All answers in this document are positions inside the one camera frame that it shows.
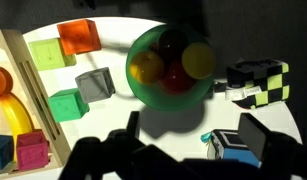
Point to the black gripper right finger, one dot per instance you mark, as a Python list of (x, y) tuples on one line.
[(254, 133)]

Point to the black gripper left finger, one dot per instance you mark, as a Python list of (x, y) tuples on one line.
[(133, 123)]

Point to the pink block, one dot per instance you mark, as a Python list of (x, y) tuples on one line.
[(32, 150)]

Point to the grey block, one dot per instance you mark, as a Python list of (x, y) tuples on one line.
[(94, 85)]

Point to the wooden crate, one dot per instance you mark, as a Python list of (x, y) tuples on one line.
[(36, 100)]

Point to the orange block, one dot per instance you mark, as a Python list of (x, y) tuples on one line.
[(79, 36)]

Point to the lime green block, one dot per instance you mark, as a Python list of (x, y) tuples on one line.
[(49, 54)]

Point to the blue block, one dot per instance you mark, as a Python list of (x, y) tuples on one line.
[(2, 152)]

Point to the blue-white soft cube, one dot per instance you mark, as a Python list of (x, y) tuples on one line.
[(233, 150)]

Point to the green bowl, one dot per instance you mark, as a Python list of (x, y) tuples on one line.
[(166, 101)]

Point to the checkered black-lime soft cube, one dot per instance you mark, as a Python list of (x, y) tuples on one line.
[(259, 83)]

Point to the yellow-orange toy fruit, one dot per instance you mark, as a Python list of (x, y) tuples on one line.
[(146, 66)]

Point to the dark red toy fruit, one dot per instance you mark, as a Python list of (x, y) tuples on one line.
[(173, 43)]

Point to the yellow toy fruit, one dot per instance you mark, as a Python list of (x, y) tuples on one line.
[(198, 60)]

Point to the yellow toy banana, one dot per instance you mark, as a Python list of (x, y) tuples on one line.
[(16, 113)]

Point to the orange toy fruit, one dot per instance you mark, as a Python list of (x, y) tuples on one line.
[(0, 82)]

